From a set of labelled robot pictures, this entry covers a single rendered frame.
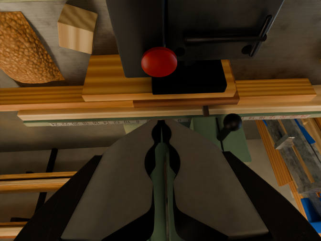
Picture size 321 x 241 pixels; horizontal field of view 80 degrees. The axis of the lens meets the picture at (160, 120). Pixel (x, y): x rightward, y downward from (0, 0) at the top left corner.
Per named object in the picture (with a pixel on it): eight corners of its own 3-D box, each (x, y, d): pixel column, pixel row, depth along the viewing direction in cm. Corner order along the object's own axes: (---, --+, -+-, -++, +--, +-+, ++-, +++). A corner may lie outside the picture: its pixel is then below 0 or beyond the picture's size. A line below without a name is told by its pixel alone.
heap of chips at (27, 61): (20, 11, 24) (12, 25, 23) (65, 80, 35) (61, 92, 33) (-48, 13, 24) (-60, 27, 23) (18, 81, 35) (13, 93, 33)
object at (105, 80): (225, 50, 30) (236, 90, 26) (222, 58, 31) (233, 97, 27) (90, 55, 30) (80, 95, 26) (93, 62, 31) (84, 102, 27)
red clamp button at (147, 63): (177, 43, 15) (178, 52, 15) (176, 71, 18) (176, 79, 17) (139, 44, 15) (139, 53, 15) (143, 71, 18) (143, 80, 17)
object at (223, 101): (232, 73, 35) (240, 99, 32) (230, 80, 36) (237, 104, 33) (133, 77, 35) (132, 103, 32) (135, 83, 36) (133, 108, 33)
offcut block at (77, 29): (96, 36, 27) (91, 54, 25) (66, 27, 26) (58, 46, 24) (98, 13, 25) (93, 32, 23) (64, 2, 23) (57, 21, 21)
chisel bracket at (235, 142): (238, 105, 28) (253, 162, 24) (216, 144, 40) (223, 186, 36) (187, 107, 28) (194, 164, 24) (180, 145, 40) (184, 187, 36)
